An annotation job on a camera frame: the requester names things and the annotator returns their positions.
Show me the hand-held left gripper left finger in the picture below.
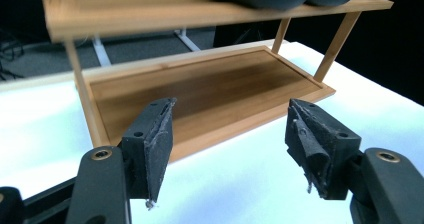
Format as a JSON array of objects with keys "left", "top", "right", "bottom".
[{"left": 120, "top": 97, "right": 178, "bottom": 212}]

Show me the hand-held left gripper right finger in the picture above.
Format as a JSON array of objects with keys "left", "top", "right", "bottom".
[{"left": 284, "top": 98, "right": 363, "bottom": 200}]

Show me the wooden three-tier shoe rack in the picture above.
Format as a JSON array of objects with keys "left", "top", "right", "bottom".
[{"left": 39, "top": 0, "right": 394, "bottom": 163}]

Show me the white table mat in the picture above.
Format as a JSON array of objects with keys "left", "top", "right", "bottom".
[{"left": 0, "top": 42, "right": 424, "bottom": 224}]

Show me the white metal stand leg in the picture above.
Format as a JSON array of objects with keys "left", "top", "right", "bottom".
[
  {"left": 174, "top": 28, "right": 202, "bottom": 52},
  {"left": 91, "top": 34, "right": 113, "bottom": 67}
]

